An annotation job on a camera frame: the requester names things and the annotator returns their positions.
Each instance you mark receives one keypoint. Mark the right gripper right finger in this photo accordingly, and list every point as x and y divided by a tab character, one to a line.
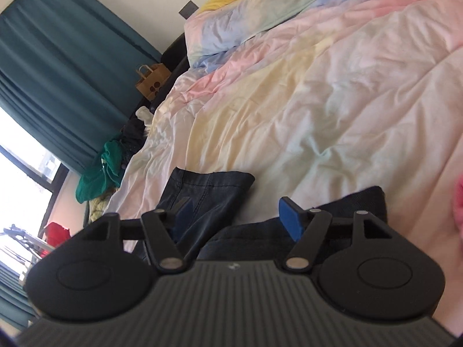
307	229

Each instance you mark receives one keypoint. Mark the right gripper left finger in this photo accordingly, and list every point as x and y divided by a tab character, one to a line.
161	230

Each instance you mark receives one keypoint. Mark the black corduroy pants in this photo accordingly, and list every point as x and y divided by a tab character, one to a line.
211	235

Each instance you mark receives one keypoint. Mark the cream knitted garment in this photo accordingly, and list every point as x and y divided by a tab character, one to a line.
98	206

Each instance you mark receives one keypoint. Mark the green sweatshirt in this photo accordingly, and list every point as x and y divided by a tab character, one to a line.
104	173

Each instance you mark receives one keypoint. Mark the red hanging garment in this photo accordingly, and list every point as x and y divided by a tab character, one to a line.
55	234

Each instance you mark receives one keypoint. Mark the silver garment steamer stand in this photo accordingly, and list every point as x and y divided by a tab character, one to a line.
36	246

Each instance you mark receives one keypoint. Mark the pastel bed duvet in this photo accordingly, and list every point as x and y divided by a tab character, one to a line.
334	100

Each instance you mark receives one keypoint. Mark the brown paper bag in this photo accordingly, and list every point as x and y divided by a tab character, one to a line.
152	78

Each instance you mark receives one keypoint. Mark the teal left curtain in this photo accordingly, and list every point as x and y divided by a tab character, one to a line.
15	307

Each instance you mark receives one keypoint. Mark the teal curtain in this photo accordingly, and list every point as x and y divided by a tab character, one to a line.
15	307
68	74

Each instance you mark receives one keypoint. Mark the black armchair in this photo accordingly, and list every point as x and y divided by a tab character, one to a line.
176	61

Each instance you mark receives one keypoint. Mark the teal right curtain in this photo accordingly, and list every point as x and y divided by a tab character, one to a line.
68	74

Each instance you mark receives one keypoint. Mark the pastel pillow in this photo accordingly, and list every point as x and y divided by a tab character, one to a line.
271	10

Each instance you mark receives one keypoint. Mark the window with dark frame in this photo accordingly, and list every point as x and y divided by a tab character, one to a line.
31	178

